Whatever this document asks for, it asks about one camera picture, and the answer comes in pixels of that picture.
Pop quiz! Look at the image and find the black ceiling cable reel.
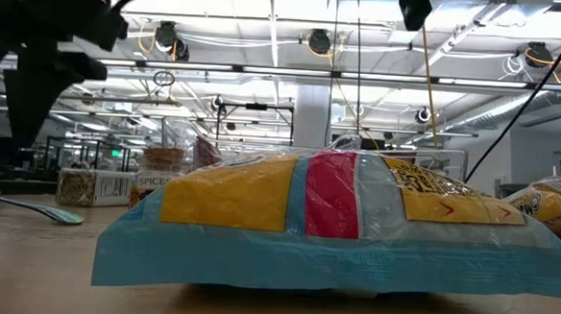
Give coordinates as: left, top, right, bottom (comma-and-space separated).
153, 19, 192, 61
208, 94, 228, 115
524, 40, 553, 69
414, 105, 432, 126
306, 27, 333, 56

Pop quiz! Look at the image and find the yellow cable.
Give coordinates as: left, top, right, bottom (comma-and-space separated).
414, 25, 449, 151

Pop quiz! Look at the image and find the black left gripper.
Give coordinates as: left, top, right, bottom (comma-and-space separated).
0, 0, 130, 170

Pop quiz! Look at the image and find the iridescent spoon green handle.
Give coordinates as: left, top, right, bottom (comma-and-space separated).
0, 185, 86, 228

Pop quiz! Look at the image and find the background black rig frame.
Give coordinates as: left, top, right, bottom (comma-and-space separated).
215, 100, 297, 147

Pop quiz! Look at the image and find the yellow ramen packet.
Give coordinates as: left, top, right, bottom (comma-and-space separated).
501, 171, 561, 250

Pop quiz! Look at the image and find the silver ventilation duct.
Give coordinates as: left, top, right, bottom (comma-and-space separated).
443, 83, 561, 139

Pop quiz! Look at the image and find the red snack packet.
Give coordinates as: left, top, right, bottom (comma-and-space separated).
191, 135, 225, 170

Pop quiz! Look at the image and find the blue-edged beef ramen packet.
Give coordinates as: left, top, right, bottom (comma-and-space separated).
90, 135, 561, 311

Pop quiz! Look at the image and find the small cork-stoppered spice jar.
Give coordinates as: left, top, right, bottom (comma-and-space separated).
128, 143, 188, 211

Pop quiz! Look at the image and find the long ceiling light bar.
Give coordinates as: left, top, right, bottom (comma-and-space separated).
97, 55, 561, 94

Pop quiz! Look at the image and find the white pillar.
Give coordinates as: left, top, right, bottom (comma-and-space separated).
293, 83, 333, 149

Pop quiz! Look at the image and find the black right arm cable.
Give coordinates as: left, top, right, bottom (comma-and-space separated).
464, 0, 561, 189

